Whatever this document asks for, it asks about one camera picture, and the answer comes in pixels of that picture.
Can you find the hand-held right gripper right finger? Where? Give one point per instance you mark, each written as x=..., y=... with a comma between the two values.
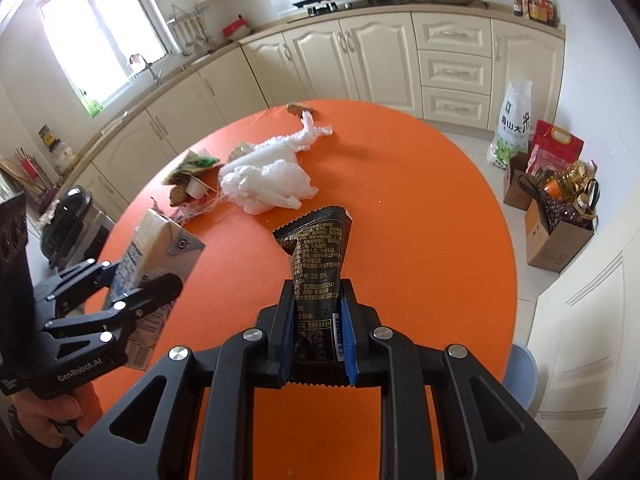
x=347, y=355

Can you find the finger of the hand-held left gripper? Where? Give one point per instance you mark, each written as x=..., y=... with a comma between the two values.
x=150, y=292
x=80, y=280

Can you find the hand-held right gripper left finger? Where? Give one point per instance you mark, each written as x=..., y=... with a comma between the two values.
x=286, y=360

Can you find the green and white milk carton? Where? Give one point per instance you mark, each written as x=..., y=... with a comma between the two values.
x=150, y=245

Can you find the dark snack packet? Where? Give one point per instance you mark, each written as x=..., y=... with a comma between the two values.
x=315, y=250

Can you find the pale green food packet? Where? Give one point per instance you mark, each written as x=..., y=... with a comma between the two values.
x=192, y=165

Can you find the white plastic bag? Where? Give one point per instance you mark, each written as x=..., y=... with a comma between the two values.
x=265, y=182

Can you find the person's left hand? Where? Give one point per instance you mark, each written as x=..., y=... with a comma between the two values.
x=45, y=412

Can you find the black round appliance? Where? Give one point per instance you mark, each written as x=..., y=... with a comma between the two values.
x=70, y=220

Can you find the clear bag with food scraps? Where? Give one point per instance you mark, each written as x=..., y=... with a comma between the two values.
x=192, y=202

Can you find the chopsticks in holder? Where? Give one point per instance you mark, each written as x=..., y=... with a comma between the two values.
x=30, y=175

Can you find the large white jar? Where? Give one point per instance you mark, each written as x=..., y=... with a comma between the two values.
x=65, y=160

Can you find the round orange table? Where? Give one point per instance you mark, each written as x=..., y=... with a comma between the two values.
x=425, y=260

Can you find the yellow label bottle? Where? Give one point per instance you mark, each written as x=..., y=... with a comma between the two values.
x=47, y=137

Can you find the green dish soap bottle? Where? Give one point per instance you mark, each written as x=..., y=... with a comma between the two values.
x=92, y=105

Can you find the chrome faucet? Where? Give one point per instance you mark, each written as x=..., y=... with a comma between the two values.
x=147, y=67

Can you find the small brown lump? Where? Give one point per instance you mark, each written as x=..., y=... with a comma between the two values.
x=299, y=108

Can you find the small brown paper bag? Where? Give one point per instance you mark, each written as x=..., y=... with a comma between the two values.
x=517, y=190

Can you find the cardboard box with oil bottles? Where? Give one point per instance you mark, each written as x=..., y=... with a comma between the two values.
x=555, y=240

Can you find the white door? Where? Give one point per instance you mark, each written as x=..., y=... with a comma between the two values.
x=585, y=350

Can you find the kitchen window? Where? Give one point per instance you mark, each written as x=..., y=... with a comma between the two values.
x=100, y=30

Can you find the utensil rack with hanging utensils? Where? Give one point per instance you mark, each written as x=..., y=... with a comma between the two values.
x=190, y=30

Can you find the cream cabinet drawer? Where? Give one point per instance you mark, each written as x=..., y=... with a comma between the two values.
x=455, y=71
x=456, y=105
x=452, y=34

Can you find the red bowl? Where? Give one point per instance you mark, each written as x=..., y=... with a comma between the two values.
x=236, y=29

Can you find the dark glass bottle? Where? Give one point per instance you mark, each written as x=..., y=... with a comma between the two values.
x=582, y=207

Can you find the yellow cooking oil bottle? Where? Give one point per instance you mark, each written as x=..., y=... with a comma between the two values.
x=567, y=180

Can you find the white rice bag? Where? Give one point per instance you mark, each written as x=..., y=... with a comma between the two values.
x=512, y=125

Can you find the cream base cabinets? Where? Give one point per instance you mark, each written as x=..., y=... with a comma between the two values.
x=320, y=60

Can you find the red gift box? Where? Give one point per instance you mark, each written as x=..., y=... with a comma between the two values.
x=555, y=147

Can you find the gas stove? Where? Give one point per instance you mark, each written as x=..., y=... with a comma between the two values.
x=350, y=4

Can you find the group of condiment bottles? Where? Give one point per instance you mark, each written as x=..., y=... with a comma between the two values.
x=535, y=2

